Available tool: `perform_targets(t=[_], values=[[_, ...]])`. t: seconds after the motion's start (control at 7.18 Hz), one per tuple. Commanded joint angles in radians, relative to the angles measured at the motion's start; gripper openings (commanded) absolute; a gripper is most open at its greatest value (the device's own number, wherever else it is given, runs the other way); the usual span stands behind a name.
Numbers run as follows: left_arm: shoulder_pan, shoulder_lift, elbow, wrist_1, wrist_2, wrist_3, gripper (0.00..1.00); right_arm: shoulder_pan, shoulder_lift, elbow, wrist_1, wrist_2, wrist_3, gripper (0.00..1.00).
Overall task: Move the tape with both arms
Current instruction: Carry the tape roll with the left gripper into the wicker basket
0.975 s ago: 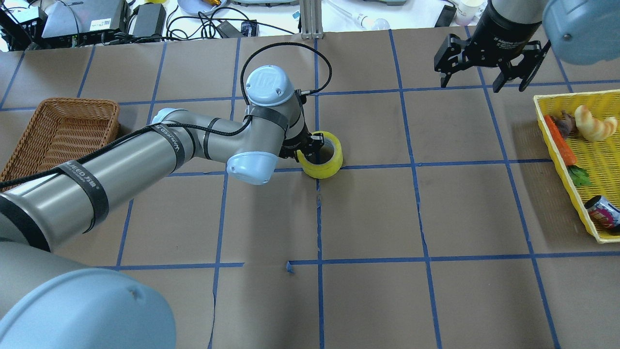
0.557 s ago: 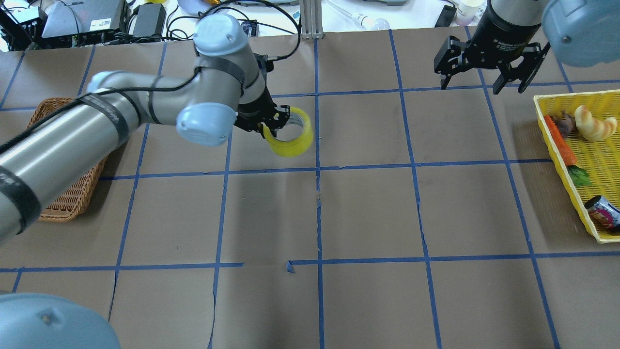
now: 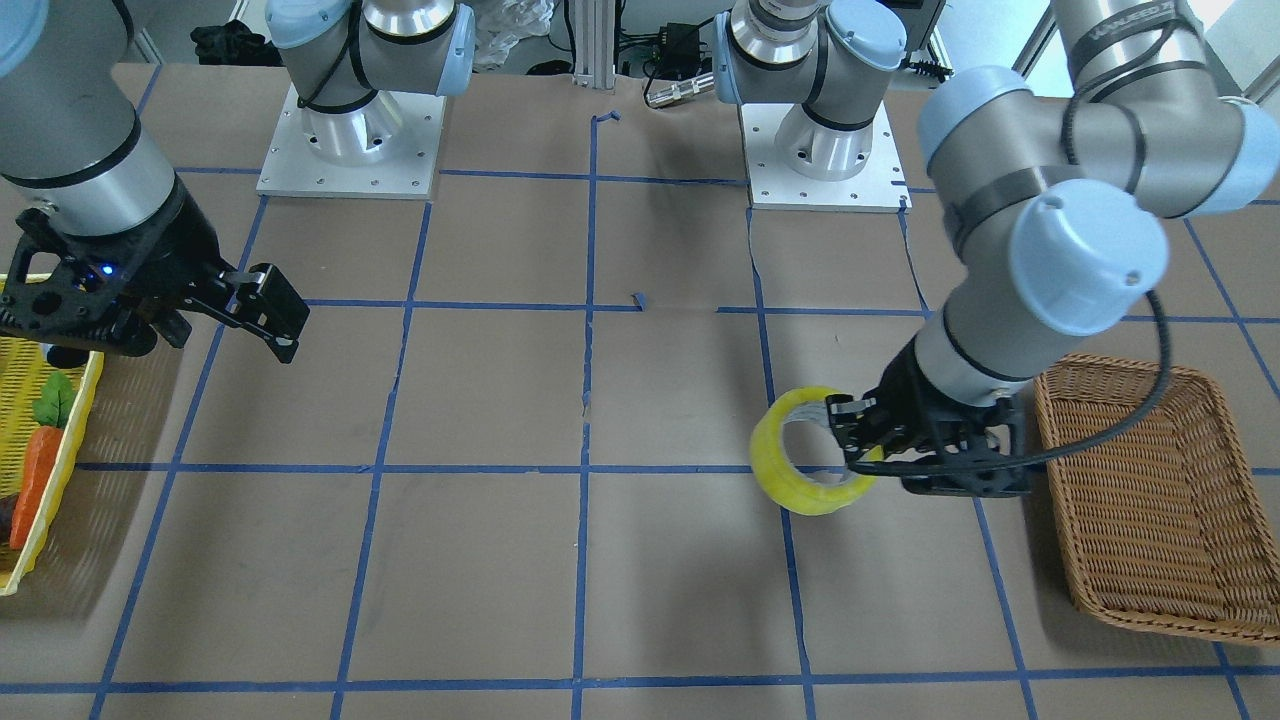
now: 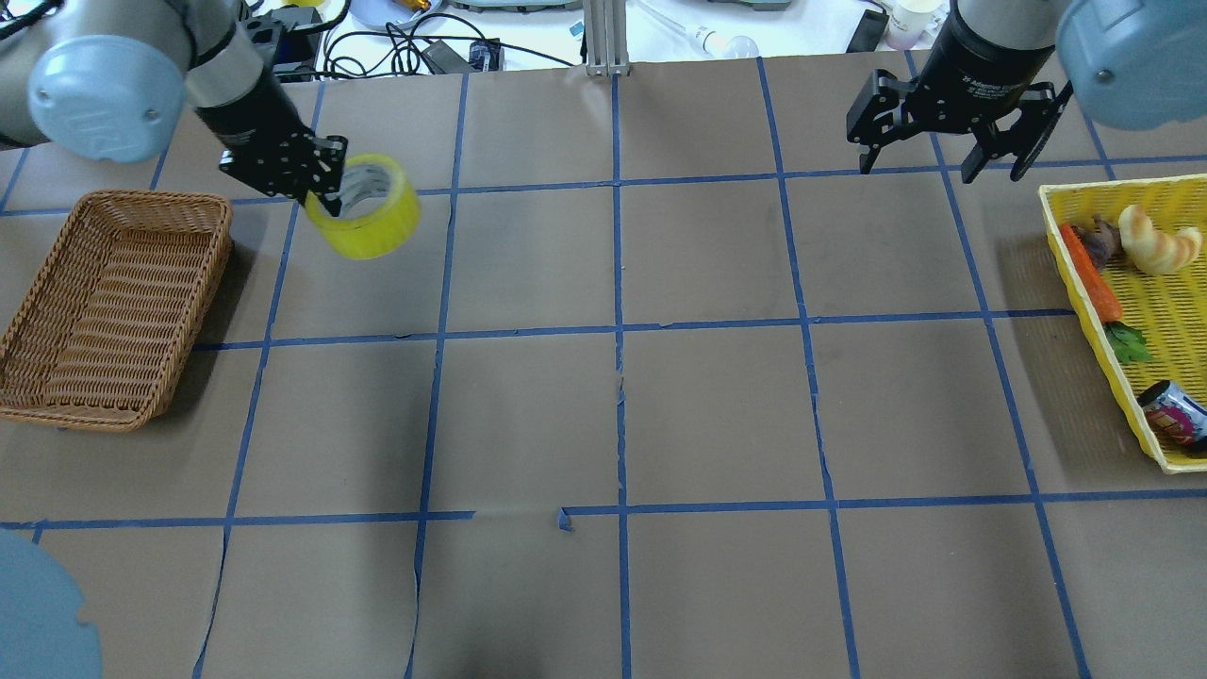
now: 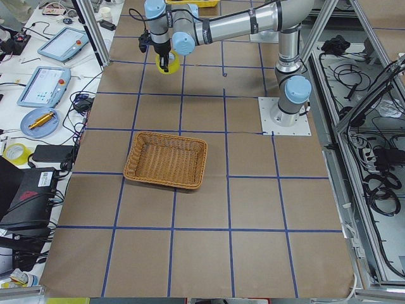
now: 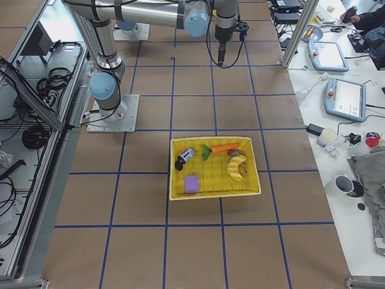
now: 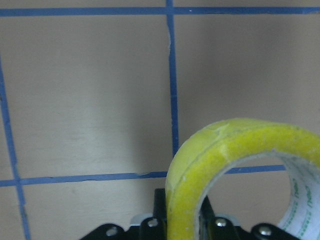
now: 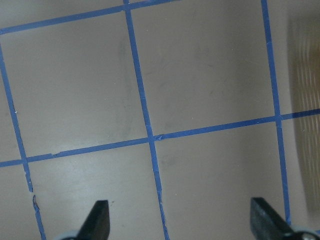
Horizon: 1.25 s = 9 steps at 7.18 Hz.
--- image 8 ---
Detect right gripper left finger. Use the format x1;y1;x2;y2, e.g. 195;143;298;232
75;200;111;240

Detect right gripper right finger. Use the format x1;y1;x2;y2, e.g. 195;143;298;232
249;197;294;240

